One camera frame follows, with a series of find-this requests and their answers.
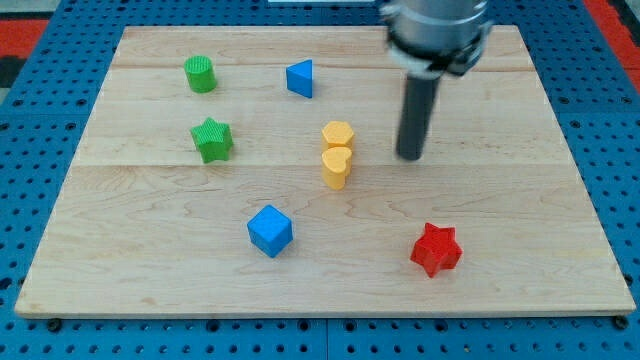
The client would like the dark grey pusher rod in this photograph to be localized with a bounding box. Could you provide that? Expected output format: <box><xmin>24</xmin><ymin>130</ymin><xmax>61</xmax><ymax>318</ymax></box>
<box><xmin>396</xmin><ymin>74</ymin><xmax>439</xmax><ymax>161</ymax></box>

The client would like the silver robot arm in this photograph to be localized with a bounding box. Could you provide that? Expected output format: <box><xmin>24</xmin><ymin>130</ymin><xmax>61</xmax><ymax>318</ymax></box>
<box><xmin>380</xmin><ymin>0</ymin><xmax>492</xmax><ymax>161</ymax></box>

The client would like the yellow heart block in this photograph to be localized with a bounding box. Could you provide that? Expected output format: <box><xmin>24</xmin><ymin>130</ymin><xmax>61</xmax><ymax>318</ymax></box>
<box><xmin>321</xmin><ymin>146</ymin><xmax>353</xmax><ymax>190</ymax></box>

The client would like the red star block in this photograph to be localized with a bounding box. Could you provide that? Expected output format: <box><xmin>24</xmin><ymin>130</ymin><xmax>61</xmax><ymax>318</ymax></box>
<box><xmin>410</xmin><ymin>222</ymin><xmax>463</xmax><ymax>278</ymax></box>

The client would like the green star block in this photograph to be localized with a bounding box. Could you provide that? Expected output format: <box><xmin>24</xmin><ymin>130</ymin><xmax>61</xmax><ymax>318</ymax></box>
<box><xmin>190</xmin><ymin>117</ymin><xmax>233</xmax><ymax>163</ymax></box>

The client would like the yellow pentagon block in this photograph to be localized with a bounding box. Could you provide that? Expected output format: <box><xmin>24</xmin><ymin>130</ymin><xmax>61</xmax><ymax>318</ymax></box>
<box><xmin>321</xmin><ymin>121</ymin><xmax>355</xmax><ymax>151</ymax></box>

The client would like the blue triangle block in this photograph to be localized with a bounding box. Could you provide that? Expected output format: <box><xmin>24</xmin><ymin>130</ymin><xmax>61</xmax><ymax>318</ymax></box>
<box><xmin>286</xmin><ymin>59</ymin><xmax>313</xmax><ymax>98</ymax></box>

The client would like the blue cube block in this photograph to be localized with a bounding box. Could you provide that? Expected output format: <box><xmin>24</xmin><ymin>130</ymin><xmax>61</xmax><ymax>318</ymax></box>
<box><xmin>247</xmin><ymin>205</ymin><xmax>293</xmax><ymax>258</ymax></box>

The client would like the wooden board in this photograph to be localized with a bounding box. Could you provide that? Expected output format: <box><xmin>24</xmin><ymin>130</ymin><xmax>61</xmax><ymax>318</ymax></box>
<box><xmin>15</xmin><ymin>26</ymin><xmax>636</xmax><ymax>319</ymax></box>

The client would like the green cylinder block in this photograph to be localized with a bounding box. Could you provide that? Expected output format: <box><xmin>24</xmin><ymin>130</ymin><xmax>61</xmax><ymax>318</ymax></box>
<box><xmin>183</xmin><ymin>55</ymin><xmax>217</xmax><ymax>93</ymax></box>

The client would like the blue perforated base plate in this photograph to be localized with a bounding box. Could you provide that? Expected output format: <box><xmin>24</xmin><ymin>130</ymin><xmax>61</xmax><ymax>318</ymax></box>
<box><xmin>1</xmin><ymin>0</ymin><xmax>639</xmax><ymax>359</ymax></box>

